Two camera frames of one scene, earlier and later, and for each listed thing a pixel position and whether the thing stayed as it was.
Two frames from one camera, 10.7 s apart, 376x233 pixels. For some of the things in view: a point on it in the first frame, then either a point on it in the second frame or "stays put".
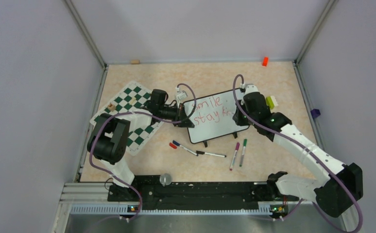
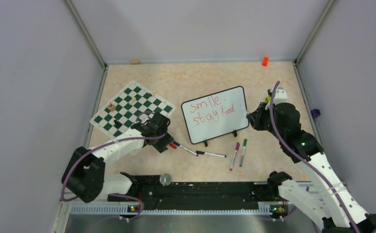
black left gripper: [179, 115] to [162, 146]
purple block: [315, 112] stays put
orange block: [265, 61] stays put
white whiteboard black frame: [213, 118] stays put
